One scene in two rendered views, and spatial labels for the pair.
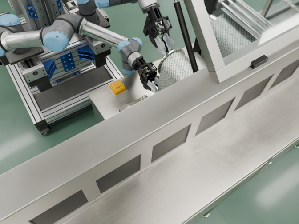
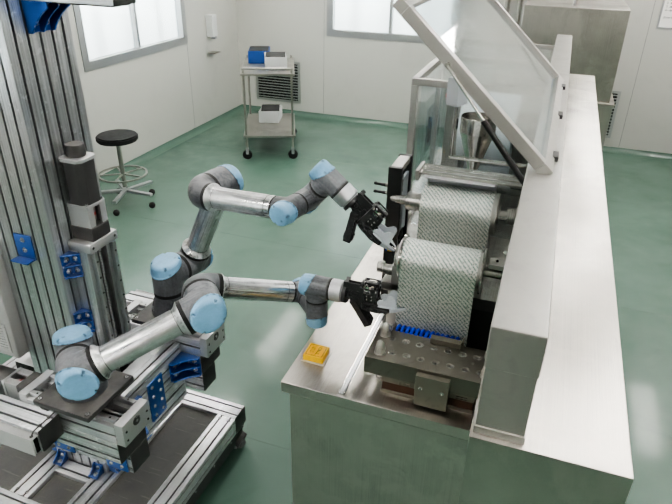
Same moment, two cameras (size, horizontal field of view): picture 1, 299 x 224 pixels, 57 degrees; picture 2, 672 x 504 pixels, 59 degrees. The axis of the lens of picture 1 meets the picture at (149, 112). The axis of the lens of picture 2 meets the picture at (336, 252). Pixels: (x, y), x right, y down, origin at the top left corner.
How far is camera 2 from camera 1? 1.11 m
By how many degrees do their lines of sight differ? 37
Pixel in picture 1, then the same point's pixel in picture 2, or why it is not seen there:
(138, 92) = (348, 347)
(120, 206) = (560, 326)
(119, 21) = not seen: hidden behind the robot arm
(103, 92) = (300, 369)
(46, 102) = not seen: outside the picture
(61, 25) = (207, 286)
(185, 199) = (597, 298)
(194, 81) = (534, 179)
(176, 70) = (427, 253)
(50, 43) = (205, 316)
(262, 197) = not seen: hidden behind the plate
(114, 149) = (551, 224)
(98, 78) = (190, 429)
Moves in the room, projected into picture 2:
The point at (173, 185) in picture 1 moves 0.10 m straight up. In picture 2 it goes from (575, 294) to (584, 256)
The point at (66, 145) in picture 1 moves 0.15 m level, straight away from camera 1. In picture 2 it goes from (518, 235) to (441, 222)
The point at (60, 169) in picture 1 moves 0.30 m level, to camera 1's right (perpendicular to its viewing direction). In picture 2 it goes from (539, 246) to (635, 212)
